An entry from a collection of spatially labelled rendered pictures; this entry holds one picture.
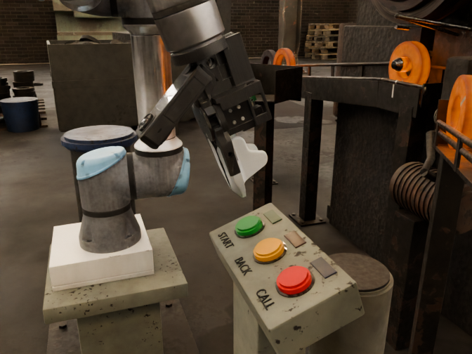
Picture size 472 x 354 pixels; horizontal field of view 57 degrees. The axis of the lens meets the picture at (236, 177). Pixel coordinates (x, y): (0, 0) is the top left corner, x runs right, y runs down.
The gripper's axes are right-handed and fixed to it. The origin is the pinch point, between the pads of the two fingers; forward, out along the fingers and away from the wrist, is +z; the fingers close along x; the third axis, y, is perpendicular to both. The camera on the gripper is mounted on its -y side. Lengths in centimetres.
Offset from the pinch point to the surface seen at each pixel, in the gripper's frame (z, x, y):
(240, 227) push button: 5.5, -0.4, -1.4
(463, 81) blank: 8, 16, 54
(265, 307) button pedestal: 6.6, -16.3, -4.5
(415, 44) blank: 11, 57, 76
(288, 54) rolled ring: 18, 144, 73
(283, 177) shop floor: 92, 175, 61
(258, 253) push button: 5.5, -7.9, -1.6
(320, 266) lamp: 6.5, -14.6, 3.6
